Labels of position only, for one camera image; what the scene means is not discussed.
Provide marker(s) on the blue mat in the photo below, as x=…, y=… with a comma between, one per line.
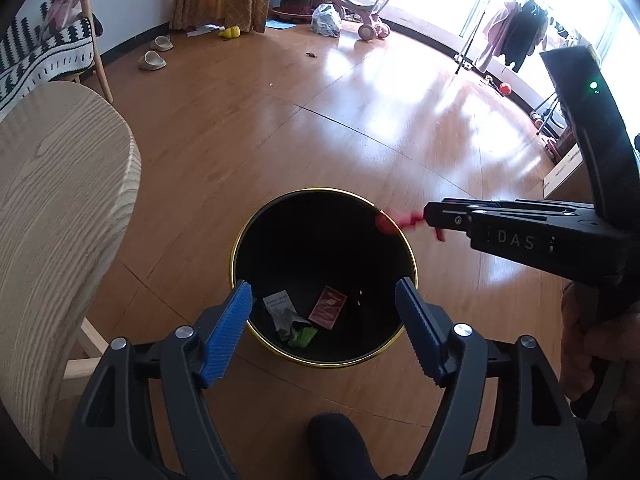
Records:
x=277, y=24

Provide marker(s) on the pink children's tricycle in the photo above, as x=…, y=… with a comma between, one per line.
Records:
x=370, y=10

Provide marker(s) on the dark red packet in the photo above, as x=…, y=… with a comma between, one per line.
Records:
x=327, y=307

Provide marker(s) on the clothes on drying rack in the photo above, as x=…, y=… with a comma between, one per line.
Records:
x=470, y=45

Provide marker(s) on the wooden sofa frame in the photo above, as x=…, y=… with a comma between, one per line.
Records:
x=102, y=77

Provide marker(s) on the beige slipper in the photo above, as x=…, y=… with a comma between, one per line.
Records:
x=152, y=60
x=161, y=42

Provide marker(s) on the yellow toy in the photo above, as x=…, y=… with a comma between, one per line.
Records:
x=230, y=32

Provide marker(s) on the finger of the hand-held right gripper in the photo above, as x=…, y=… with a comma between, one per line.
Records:
x=500, y=203
x=450, y=217

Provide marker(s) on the papers on floor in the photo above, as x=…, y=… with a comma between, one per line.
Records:
x=202, y=30

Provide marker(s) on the clear plastic bag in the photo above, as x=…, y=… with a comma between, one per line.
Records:
x=326, y=20

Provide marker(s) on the chair with patterned blanket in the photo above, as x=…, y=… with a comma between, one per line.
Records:
x=30, y=55

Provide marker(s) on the black bin with gold rim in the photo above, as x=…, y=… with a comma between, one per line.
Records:
x=320, y=240

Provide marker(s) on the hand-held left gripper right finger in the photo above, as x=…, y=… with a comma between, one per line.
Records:
x=420, y=335

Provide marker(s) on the person's right hand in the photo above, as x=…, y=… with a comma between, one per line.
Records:
x=575, y=350

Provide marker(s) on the red ball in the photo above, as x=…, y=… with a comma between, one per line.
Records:
x=506, y=88

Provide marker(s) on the black metal stand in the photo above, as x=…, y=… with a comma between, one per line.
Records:
x=547, y=115

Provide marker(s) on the round wooden table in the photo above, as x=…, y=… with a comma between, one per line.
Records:
x=50, y=185

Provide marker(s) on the pink cushion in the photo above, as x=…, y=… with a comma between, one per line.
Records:
x=65, y=7

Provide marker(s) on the pink garment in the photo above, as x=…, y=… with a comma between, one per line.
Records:
x=492, y=35

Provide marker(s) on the grey white packet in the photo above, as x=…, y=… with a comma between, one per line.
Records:
x=280, y=305

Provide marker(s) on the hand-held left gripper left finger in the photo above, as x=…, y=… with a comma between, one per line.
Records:
x=227, y=330

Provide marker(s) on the cardboard box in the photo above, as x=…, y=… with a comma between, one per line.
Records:
x=565, y=170

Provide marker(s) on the red wrapper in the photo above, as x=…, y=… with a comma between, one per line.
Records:
x=387, y=222

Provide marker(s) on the green wrapper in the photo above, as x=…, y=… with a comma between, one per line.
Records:
x=302, y=336

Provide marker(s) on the black garment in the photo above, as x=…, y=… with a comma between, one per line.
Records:
x=525, y=30

